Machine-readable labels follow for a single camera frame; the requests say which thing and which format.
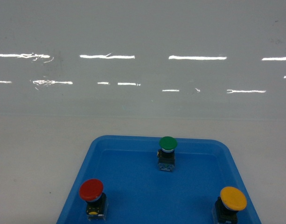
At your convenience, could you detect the red mushroom push button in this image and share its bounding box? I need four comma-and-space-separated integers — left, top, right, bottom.
79, 179, 108, 221

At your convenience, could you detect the yellow mushroom push button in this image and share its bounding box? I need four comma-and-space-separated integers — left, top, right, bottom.
212, 186, 247, 224

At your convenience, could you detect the green mushroom push button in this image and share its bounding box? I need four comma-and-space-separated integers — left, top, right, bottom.
157, 136, 178, 172

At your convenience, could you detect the blue plastic tray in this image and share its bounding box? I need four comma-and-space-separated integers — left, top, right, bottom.
56, 135, 263, 224

